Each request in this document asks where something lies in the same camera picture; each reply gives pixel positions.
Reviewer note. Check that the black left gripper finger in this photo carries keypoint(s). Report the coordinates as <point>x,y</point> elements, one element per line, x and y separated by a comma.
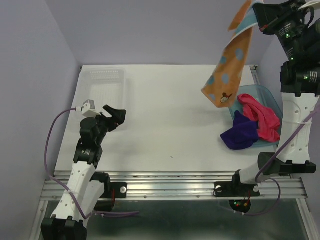
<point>119,117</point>
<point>113,112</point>

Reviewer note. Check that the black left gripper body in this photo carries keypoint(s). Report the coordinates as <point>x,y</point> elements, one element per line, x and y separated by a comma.
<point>105,125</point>

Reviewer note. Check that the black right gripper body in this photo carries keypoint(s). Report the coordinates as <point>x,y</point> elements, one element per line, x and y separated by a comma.
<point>287,22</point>

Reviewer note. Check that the orange polka dot towel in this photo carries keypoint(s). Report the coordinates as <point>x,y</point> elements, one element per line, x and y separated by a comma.
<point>222,86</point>

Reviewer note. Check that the purple towel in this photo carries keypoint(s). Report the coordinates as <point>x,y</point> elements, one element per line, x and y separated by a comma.
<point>243,133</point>

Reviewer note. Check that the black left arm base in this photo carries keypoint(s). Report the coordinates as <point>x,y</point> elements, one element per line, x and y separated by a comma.
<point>112,191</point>

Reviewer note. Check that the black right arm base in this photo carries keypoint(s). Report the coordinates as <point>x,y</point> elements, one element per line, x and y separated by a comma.
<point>240,194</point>

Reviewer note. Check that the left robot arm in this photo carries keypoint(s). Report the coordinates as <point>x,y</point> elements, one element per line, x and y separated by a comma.
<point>85,185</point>

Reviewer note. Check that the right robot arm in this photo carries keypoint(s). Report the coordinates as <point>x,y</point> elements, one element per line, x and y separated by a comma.
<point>300,88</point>

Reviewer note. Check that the white plastic basket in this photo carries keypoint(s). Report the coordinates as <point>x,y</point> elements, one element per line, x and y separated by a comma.
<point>103,86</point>

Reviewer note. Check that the blue plastic tub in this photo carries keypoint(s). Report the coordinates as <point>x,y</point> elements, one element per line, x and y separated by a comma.
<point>262,95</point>

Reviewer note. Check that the pink towel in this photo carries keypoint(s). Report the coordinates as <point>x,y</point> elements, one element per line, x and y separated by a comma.
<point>267,121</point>

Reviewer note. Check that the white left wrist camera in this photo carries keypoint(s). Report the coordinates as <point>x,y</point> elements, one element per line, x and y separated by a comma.
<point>88,109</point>

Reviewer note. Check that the aluminium mounting rail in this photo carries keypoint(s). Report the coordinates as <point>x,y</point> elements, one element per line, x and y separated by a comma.
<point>199,185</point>

